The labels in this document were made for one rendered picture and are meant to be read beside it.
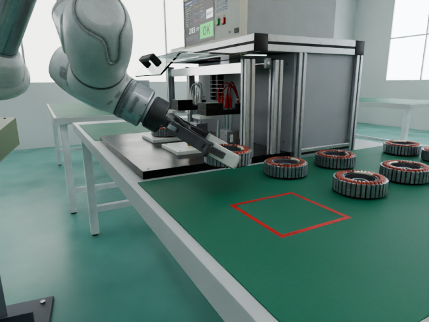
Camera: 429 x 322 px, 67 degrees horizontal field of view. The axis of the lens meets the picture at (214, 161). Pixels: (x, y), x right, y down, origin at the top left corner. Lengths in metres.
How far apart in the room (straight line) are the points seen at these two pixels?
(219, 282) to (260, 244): 0.11
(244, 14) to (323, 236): 0.72
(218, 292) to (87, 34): 0.41
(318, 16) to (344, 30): 7.49
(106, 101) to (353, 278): 0.54
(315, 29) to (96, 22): 0.85
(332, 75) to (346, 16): 7.68
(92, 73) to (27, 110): 5.13
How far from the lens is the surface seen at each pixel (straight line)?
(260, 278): 0.43
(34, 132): 5.75
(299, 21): 1.19
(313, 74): 1.09
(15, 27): 1.27
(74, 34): 0.56
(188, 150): 1.01
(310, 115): 1.09
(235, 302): 0.41
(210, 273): 0.45
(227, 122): 1.14
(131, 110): 0.70
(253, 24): 1.08
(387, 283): 0.47
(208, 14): 1.24
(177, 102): 1.29
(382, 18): 8.56
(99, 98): 0.69
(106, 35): 0.54
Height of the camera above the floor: 0.99
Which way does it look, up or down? 14 degrees down
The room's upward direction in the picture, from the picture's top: straight up
